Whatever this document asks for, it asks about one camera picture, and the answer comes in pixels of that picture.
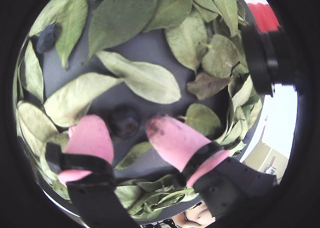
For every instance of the red collapsible cup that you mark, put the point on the red collapsible cup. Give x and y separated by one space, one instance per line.
265 18

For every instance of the dark grey round bowl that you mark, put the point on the dark grey round bowl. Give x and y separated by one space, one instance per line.
150 50

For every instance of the pink padded gripper finger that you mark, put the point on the pink padded gripper finger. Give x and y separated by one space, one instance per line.
175 143
87 140

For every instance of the dark blueberry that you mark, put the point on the dark blueberry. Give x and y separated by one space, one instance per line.
46 39
123 123

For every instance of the person in background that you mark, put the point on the person in background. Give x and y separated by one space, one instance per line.
200 214

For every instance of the framed wall picture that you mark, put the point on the framed wall picture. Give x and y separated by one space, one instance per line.
271 170

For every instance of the pile of green leaves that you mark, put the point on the pile of green leaves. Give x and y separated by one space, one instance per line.
140 78

